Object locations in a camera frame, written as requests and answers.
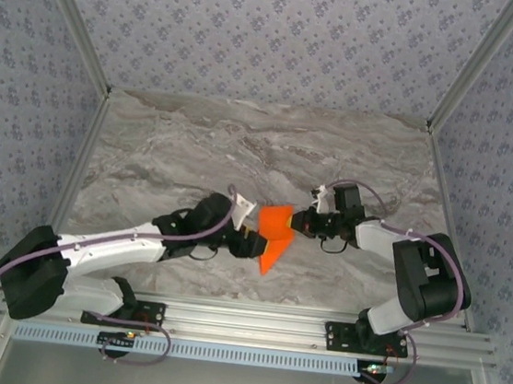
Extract orange square paper sheet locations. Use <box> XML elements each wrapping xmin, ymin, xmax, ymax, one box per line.
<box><xmin>250</xmin><ymin>203</ymin><xmax>300</xmax><ymax>280</ymax></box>

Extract small black controller board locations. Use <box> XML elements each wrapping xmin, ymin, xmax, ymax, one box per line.
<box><xmin>357</xmin><ymin>359</ymin><xmax>393</xmax><ymax>384</ymax></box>
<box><xmin>97</xmin><ymin>329</ymin><xmax>137</xmax><ymax>351</ymax></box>

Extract thin black cable loop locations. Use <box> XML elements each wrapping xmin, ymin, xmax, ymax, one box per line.
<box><xmin>317</xmin><ymin>235</ymin><xmax>349</xmax><ymax>255</ymax></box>
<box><xmin>186</xmin><ymin>241</ymin><xmax>222</xmax><ymax>262</ymax></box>

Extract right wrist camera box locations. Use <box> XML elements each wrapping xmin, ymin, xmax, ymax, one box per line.
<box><xmin>307</xmin><ymin>182</ymin><xmax>334</xmax><ymax>216</ymax></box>

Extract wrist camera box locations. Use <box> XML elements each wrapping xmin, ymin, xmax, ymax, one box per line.
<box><xmin>307</xmin><ymin>182</ymin><xmax>334</xmax><ymax>216</ymax></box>
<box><xmin>228</xmin><ymin>192</ymin><xmax>258</xmax><ymax>229</ymax></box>

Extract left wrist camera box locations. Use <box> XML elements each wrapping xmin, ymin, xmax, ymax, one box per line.
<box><xmin>228</xmin><ymin>192</ymin><xmax>258</xmax><ymax>229</ymax></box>

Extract aluminium mounting rail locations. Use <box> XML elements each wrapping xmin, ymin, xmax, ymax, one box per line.
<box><xmin>0</xmin><ymin>272</ymin><xmax>501</xmax><ymax>374</ymax></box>

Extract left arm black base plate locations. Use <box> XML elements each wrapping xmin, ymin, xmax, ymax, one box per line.
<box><xmin>78</xmin><ymin>293</ymin><xmax>167</xmax><ymax>333</ymax></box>

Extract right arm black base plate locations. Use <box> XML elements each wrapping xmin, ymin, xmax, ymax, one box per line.
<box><xmin>321</xmin><ymin>319</ymin><xmax>412</xmax><ymax>361</ymax></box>

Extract slotted light blue cable duct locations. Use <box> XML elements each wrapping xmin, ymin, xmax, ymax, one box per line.
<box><xmin>10</xmin><ymin>320</ymin><xmax>366</xmax><ymax>381</ymax></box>

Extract aluminium side rail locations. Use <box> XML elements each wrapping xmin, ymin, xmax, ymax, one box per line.
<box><xmin>405</xmin><ymin>127</ymin><xmax>498</xmax><ymax>333</ymax></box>
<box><xmin>18</xmin><ymin>83</ymin><xmax>114</xmax><ymax>293</ymax></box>

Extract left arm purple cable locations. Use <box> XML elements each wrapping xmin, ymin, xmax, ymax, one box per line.
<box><xmin>0</xmin><ymin>157</ymin><xmax>239</xmax><ymax>377</ymax></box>

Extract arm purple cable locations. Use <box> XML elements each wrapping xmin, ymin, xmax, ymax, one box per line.
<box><xmin>304</xmin><ymin>176</ymin><xmax>478</xmax><ymax>384</ymax></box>
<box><xmin>0</xmin><ymin>157</ymin><xmax>239</xmax><ymax>377</ymax></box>

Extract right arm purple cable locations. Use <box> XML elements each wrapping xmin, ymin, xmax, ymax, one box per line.
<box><xmin>304</xmin><ymin>176</ymin><xmax>478</xmax><ymax>384</ymax></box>

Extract aluminium frame post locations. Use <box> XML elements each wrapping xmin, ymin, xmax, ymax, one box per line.
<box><xmin>17</xmin><ymin>0</ymin><xmax>122</xmax><ymax>99</ymax></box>
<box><xmin>425</xmin><ymin>0</ymin><xmax>513</xmax><ymax>144</ymax></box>

